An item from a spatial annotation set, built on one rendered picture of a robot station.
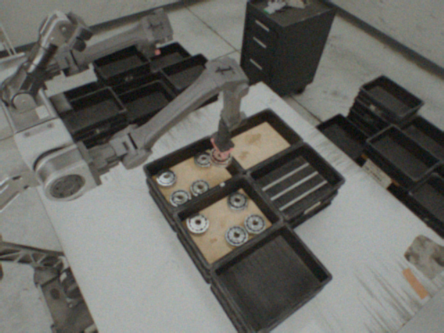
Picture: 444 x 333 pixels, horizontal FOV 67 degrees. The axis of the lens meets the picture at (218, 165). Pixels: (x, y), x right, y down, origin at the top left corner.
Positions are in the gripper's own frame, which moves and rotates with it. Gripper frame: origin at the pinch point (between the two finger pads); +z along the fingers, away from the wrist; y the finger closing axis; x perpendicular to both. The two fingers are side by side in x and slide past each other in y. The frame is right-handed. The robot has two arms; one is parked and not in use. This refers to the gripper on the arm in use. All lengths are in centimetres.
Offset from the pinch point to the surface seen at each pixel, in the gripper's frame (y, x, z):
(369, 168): -15, -117, 57
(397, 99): 22, -182, 45
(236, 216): -21.4, 1.3, 22.6
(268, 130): 18, -44, 19
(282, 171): -9.6, -33.8, 20.5
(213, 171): 6.8, -1.6, 21.9
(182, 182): 8.0, 15.3, 22.9
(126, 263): -12, 54, 38
